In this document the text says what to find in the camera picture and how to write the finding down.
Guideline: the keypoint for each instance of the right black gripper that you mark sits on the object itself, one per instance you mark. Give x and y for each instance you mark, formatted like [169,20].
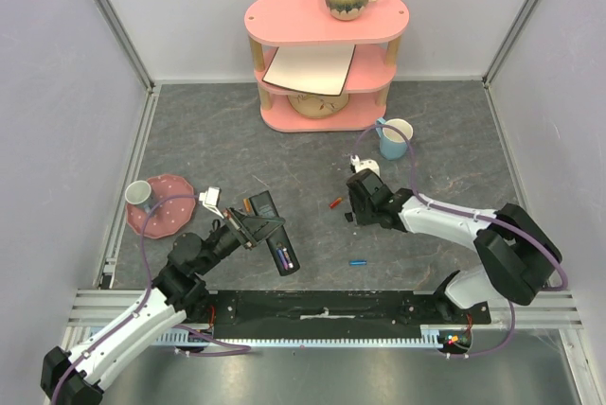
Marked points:
[359,203]

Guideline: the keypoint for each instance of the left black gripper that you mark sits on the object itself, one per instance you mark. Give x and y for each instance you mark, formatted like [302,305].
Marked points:
[253,227]

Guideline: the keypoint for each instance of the black remote control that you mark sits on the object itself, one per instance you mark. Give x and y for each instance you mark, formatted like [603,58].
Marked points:
[263,205]

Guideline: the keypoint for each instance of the red orange battery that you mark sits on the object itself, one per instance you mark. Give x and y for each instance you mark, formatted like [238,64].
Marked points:
[335,203]

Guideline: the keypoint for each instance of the blue purple battery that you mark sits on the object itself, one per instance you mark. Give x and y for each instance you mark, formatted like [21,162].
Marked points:
[287,258]

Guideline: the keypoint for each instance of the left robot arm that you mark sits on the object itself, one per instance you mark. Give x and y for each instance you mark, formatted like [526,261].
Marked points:
[177,294]

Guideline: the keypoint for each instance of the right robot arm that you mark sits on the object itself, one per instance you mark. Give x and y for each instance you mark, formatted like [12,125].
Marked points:
[517,257]

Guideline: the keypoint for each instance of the light blue mug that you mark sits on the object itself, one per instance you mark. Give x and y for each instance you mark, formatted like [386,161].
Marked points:
[393,134]

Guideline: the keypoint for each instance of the pink polka-dot plate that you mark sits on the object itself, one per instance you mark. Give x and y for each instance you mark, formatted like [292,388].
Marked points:
[170,216]

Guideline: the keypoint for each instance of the grey white cup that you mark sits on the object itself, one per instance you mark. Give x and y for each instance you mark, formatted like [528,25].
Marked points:
[140,194]

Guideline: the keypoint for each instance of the beige painted bowl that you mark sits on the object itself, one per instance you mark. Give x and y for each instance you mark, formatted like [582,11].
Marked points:
[317,106]

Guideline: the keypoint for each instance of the pink three-tier shelf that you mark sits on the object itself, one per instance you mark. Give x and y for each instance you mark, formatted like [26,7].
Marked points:
[376,36]

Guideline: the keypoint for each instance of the white black-edged board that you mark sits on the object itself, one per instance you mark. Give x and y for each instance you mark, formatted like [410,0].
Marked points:
[314,69]

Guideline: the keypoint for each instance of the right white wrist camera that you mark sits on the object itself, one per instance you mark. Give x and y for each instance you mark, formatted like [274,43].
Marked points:
[357,165]

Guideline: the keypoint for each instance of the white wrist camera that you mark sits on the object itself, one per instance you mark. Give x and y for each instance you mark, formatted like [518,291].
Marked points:
[357,165]
[209,200]

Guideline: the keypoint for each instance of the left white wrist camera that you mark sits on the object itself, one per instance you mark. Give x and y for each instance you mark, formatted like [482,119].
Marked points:
[209,200]

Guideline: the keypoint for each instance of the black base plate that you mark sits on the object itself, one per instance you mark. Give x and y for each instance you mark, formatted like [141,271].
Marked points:
[402,306]

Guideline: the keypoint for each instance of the slotted cable duct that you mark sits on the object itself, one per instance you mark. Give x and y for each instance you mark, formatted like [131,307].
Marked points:
[273,332]

